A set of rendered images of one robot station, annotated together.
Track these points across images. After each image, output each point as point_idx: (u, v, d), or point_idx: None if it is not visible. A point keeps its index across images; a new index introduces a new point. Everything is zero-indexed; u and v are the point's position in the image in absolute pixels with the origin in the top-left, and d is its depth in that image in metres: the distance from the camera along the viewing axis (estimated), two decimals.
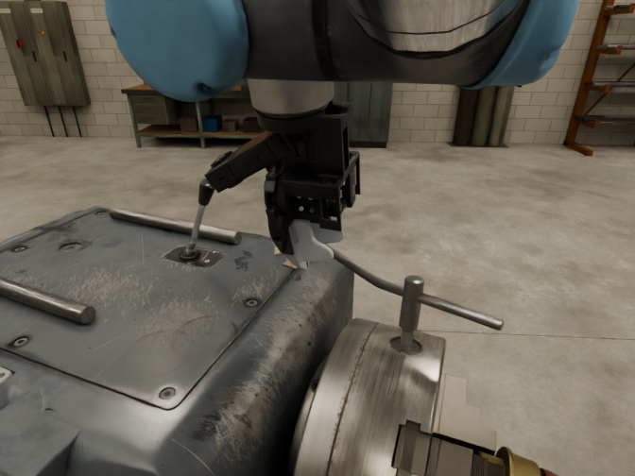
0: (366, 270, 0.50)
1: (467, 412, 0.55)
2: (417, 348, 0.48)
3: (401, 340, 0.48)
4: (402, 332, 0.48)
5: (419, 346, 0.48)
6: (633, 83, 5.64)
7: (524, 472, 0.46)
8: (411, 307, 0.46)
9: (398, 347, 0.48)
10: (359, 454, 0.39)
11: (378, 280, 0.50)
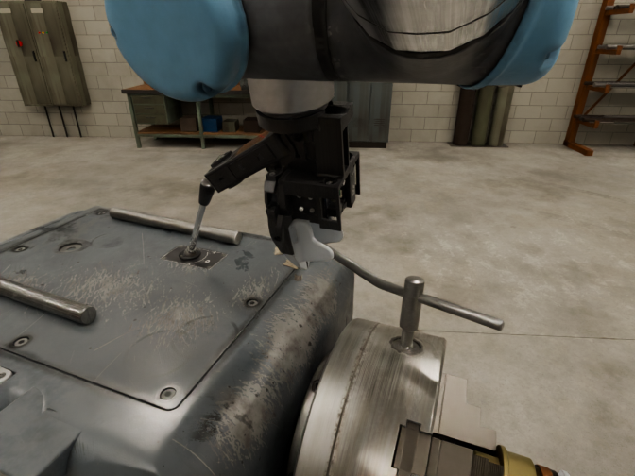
0: (367, 270, 0.50)
1: (467, 412, 0.55)
2: (417, 348, 0.48)
3: (401, 341, 0.48)
4: (403, 332, 0.48)
5: (419, 346, 0.48)
6: (633, 83, 5.64)
7: (519, 469, 0.46)
8: (411, 307, 0.46)
9: (399, 348, 0.48)
10: (359, 454, 0.39)
11: (379, 281, 0.50)
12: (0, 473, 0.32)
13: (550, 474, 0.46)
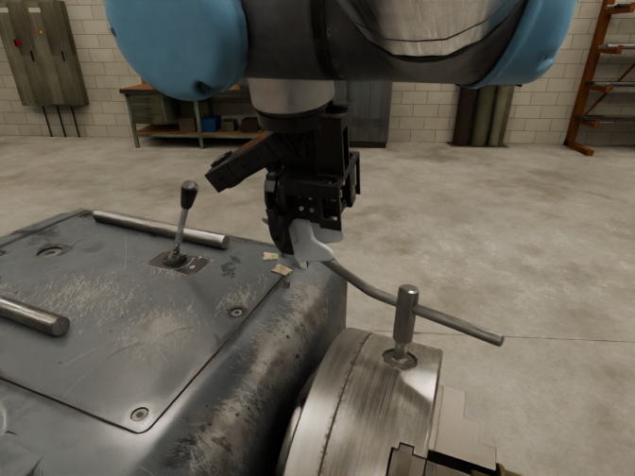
0: (358, 278, 0.47)
1: (465, 427, 0.52)
2: (411, 362, 0.45)
3: (394, 353, 0.45)
4: (396, 345, 0.45)
5: (413, 359, 0.45)
6: (634, 83, 5.61)
7: None
8: (405, 318, 0.43)
9: (391, 361, 0.45)
10: None
11: (371, 289, 0.47)
12: None
13: None
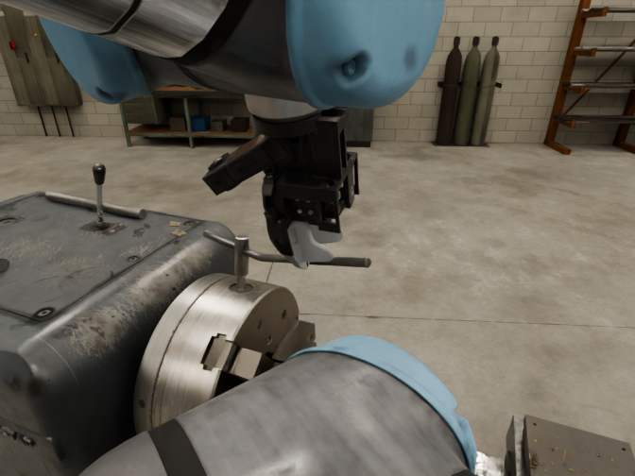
0: (270, 253, 0.58)
1: (304, 345, 0.71)
2: (233, 285, 0.65)
3: (244, 287, 0.64)
4: (243, 281, 0.63)
5: (231, 287, 0.64)
6: None
7: None
8: None
9: (248, 286, 0.65)
10: (181, 356, 0.55)
11: (259, 259, 0.59)
12: None
13: None
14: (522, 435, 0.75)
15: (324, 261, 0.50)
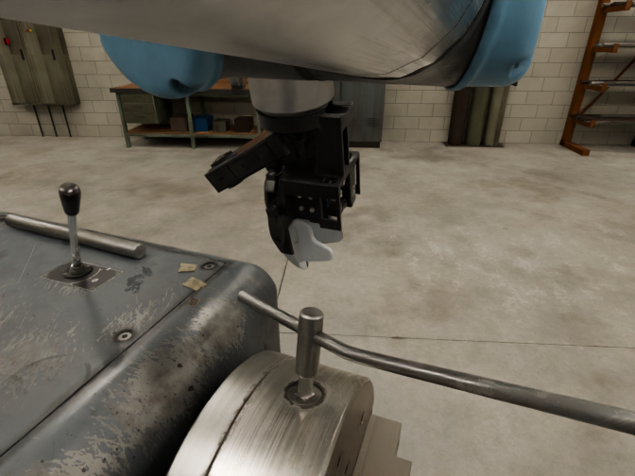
0: (370, 351, 0.32)
1: (395, 467, 0.45)
2: (291, 388, 0.39)
3: (310, 394, 0.38)
4: (310, 385, 0.37)
5: (287, 394, 0.38)
6: (630, 82, 5.54)
7: None
8: None
9: (315, 390, 0.39)
10: None
11: (349, 359, 0.33)
12: None
13: None
14: None
15: (517, 398, 0.24)
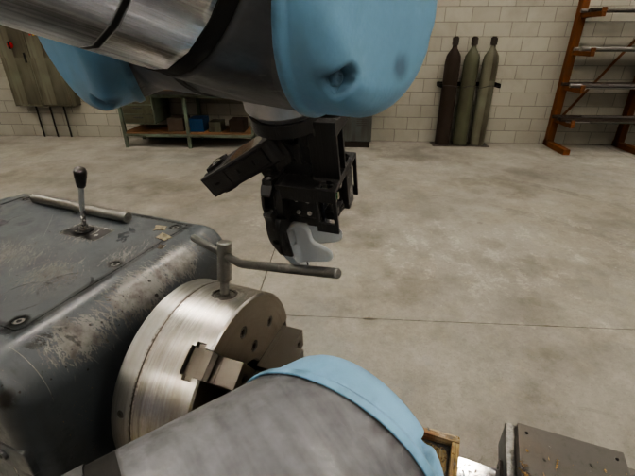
0: (249, 260, 0.56)
1: (291, 352, 0.69)
2: (217, 292, 0.63)
3: (227, 294, 0.62)
4: (226, 288, 0.61)
5: (214, 294, 0.62)
6: (608, 84, 5.78)
7: None
8: None
9: (231, 293, 0.63)
10: (160, 365, 0.53)
11: (239, 265, 0.57)
12: None
13: None
14: (514, 444, 0.73)
15: (297, 269, 0.47)
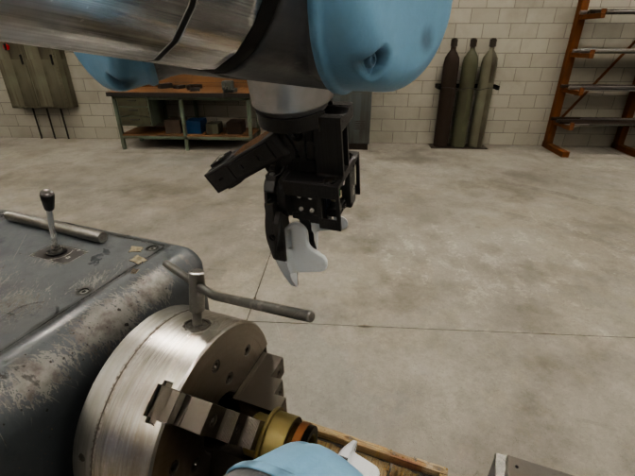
0: (221, 293, 0.53)
1: (269, 382, 0.66)
2: (190, 322, 0.60)
3: (199, 325, 0.59)
4: (198, 319, 0.58)
5: (185, 325, 0.59)
6: (608, 86, 5.75)
7: (278, 424, 0.57)
8: None
9: (204, 324, 0.60)
10: (124, 406, 0.50)
11: (211, 297, 0.54)
12: None
13: (303, 428, 0.57)
14: None
15: (268, 309, 0.44)
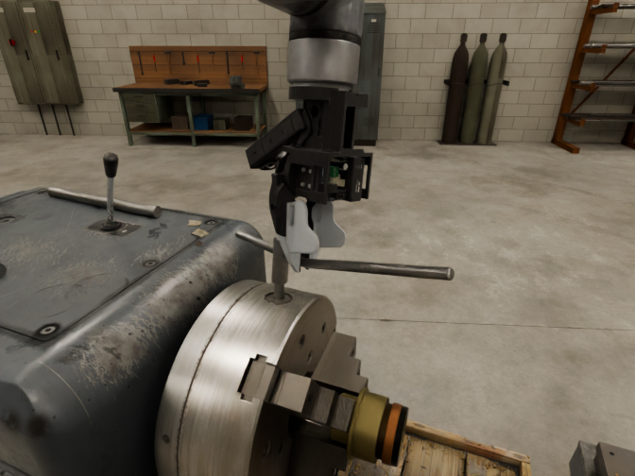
0: (317, 259, 0.48)
1: (348, 363, 0.61)
2: (269, 295, 0.55)
3: (282, 297, 0.54)
4: (282, 291, 0.54)
5: (266, 297, 0.54)
6: (618, 81, 5.70)
7: (369, 405, 0.52)
8: None
9: (286, 297, 0.55)
10: (214, 382, 0.46)
11: (303, 264, 0.49)
12: None
13: (398, 409, 0.52)
14: (593, 466, 0.65)
15: (389, 269, 0.40)
